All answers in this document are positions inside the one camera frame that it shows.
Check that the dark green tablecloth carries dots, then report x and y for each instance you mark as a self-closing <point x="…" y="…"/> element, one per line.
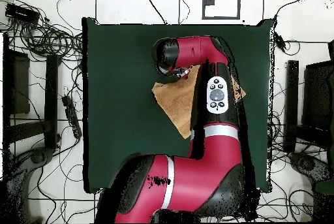
<point x="117" y="103"/>

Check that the black electronics box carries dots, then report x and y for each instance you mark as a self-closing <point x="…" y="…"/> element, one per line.
<point x="22" y="13"/>

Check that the orange terry towel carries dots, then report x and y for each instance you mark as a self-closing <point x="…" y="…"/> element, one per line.
<point x="177" y="101"/>

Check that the black power strip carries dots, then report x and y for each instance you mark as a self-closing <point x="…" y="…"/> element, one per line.
<point x="71" y="115"/>

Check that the dark brown box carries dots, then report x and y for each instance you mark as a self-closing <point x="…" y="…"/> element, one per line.
<point x="21" y="83"/>

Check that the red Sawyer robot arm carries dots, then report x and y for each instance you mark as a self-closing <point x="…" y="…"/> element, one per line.
<point x="208" y="161"/>

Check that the dark cabinet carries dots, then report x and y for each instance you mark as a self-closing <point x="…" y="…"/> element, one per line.
<point x="317" y="96"/>

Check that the black power adapter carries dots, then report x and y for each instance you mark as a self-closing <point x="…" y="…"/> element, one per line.
<point x="280" y="42"/>

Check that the black upright bar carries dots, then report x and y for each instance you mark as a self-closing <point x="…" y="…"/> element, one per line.
<point x="291" y="103"/>
<point x="51" y="98"/>

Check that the grey stand foot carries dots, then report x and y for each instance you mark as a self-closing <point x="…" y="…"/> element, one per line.
<point x="39" y="156"/>
<point x="305" y="164"/>

